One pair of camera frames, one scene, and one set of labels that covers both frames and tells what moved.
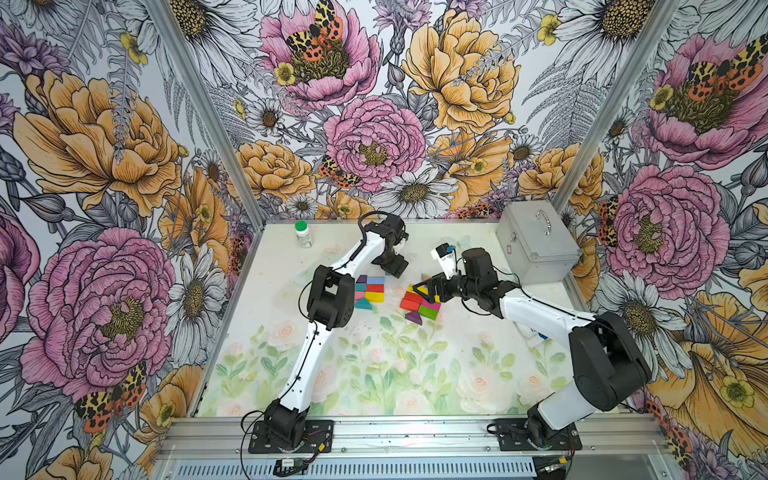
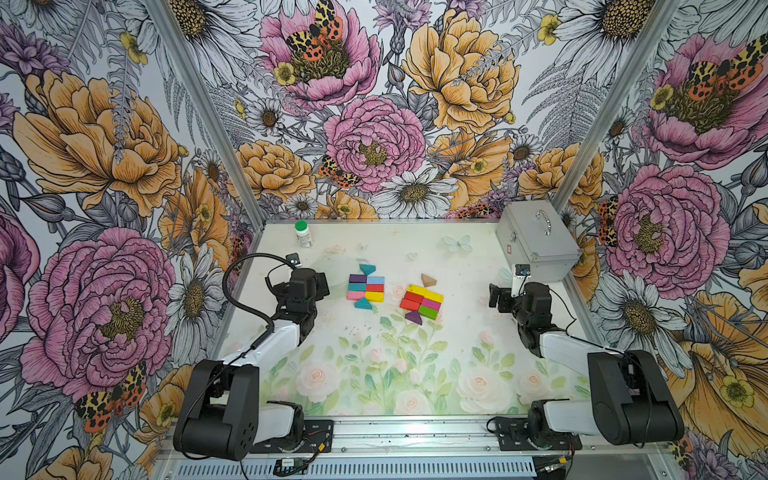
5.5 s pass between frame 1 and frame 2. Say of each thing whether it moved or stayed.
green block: stayed
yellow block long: stayed
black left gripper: moved
